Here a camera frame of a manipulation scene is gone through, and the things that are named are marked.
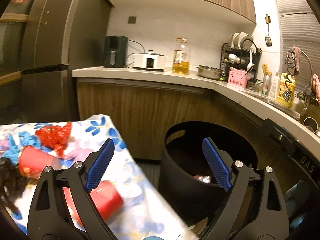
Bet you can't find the black plastic bag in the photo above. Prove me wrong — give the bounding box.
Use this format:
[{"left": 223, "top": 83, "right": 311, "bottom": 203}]
[{"left": 0, "top": 157, "right": 27, "bottom": 215}]

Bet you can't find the red patterned paper cup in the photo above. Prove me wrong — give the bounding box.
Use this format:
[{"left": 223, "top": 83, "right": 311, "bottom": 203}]
[{"left": 18, "top": 146, "right": 62, "bottom": 179}]

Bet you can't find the red paper cup gold inside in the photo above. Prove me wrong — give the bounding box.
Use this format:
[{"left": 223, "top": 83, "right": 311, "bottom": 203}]
[{"left": 63, "top": 180, "right": 123, "bottom": 225}]

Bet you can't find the blue disposable glove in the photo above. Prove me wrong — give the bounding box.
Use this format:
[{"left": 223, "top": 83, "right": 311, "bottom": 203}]
[{"left": 1, "top": 132, "right": 52, "bottom": 165}]

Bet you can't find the red plastic bag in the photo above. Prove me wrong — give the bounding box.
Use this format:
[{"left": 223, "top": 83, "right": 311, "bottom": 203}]
[{"left": 35, "top": 122, "right": 72, "bottom": 158}]

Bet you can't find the purple disposable glove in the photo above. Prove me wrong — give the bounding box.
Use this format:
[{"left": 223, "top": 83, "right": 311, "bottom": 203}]
[{"left": 63, "top": 148, "right": 93, "bottom": 162}]

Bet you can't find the black round trash bin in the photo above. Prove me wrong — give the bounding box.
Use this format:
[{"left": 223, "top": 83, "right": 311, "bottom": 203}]
[{"left": 158, "top": 121, "right": 258, "bottom": 226}]

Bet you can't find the chrome kitchen faucet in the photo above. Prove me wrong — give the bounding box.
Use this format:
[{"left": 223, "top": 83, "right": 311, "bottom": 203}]
[{"left": 285, "top": 46, "right": 313, "bottom": 121}]

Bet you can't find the floral blue white tablecloth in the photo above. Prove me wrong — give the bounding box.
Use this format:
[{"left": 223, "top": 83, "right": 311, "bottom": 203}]
[{"left": 0, "top": 114, "right": 198, "bottom": 240}]

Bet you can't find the steel cup in sink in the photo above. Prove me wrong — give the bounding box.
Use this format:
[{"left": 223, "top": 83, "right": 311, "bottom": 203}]
[{"left": 303, "top": 117, "right": 318, "bottom": 134}]

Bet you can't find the yellow detergent bottle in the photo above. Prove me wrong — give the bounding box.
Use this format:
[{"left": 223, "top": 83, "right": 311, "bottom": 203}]
[{"left": 277, "top": 73, "right": 296, "bottom": 108}]

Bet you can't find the white spray bottle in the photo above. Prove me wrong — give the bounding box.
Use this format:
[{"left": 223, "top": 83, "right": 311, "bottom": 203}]
[{"left": 269, "top": 70, "right": 280, "bottom": 100}]

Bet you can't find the beer can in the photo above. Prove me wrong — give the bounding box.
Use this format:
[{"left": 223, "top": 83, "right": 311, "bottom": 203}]
[{"left": 261, "top": 74, "right": 271, "bottom": 96}]

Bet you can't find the pink cloth on rack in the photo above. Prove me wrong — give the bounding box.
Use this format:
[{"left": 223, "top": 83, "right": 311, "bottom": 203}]
[{"left": 312, "top": 74, "right": 320, "bottom": 102}]

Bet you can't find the pink utensil basket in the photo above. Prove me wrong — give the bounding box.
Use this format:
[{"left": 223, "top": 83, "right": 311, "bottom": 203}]
[{"left": 227, "top": 67, "right": 247, "bottom": 89}]

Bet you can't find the stainless steel bowl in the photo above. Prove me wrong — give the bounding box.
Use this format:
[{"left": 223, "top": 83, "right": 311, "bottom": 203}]
[{"left": 197, "top": 65, "right": 222, "bottom": 80}]

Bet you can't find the black dish rack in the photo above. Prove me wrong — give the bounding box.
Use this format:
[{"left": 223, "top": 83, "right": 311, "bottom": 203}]
[{"left": 220, "top": 32, "right": 263, "bottom": 88}]

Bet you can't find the hanging slotted spatula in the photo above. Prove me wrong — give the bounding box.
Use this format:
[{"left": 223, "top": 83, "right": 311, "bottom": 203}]
[{"left": 265, "top": 14, "right": 272, "bottom": 47}]

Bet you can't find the black air fryer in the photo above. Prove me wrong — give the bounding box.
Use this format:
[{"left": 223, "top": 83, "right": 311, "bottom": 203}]
[{"left": 103, "top": 36, "right": 129, "bottom": 68}]

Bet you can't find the white rice cooker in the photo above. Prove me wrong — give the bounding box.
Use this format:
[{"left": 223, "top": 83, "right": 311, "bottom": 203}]
[{"left": 133, "top": 50, "right": 166, "bottom": 72}]

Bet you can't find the cooking oil bottle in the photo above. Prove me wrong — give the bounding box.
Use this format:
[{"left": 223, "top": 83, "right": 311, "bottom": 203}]
[{"left": 172, "top": 37, "right": 190, "bottom": 75}]

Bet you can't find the dark grey refrigerator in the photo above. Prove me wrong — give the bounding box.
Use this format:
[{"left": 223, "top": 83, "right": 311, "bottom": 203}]
[{"left": 21, "top": 0, "right": 111, "bottom": 122}]

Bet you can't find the wooden glass door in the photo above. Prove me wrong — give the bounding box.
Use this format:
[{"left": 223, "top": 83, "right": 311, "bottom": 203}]
[{"left": 1, "top": 0, "right": 33, "bottom": 76}]

